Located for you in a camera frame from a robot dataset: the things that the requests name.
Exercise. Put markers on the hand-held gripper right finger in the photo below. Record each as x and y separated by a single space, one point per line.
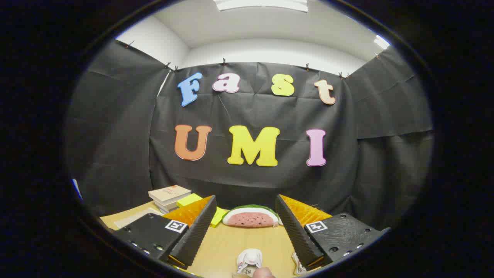
297 235

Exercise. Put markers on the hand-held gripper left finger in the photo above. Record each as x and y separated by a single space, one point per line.
195 235

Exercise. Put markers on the white canvas shoe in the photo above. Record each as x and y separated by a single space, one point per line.
298 266
249 259

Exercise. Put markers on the yellow book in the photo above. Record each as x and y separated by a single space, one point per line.
189 200

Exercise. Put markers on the white book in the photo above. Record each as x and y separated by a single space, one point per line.
171 204

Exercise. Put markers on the watermelon slice plush toy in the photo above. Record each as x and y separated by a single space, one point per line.
251 218

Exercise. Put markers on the small ceiling light panel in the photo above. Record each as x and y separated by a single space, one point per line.
381 41

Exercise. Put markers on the long ceiling light panel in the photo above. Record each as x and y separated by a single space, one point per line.
262 4

